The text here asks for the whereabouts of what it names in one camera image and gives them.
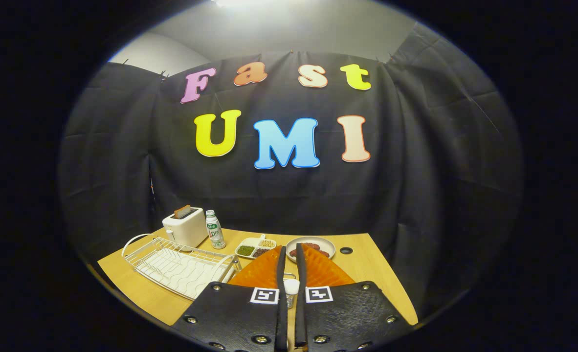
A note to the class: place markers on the white toaster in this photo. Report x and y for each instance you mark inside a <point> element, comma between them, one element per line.
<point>187,230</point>

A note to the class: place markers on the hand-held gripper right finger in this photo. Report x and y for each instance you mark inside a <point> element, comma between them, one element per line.
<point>352,313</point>

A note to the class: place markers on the brown toast slice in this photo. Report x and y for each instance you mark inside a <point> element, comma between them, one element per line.
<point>182,211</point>

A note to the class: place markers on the grey speckled plate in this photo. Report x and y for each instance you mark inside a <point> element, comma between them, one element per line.
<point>321,241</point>

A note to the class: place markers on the plastic bottle green label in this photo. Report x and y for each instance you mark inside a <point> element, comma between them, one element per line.
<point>215,233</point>

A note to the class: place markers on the black backdrop cloth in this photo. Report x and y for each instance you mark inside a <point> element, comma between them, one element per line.
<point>279,195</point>

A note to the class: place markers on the white sectioned bean dish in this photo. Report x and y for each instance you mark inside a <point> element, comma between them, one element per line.
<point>255,247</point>

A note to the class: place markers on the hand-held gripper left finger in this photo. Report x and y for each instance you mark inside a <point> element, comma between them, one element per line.
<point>230,313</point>

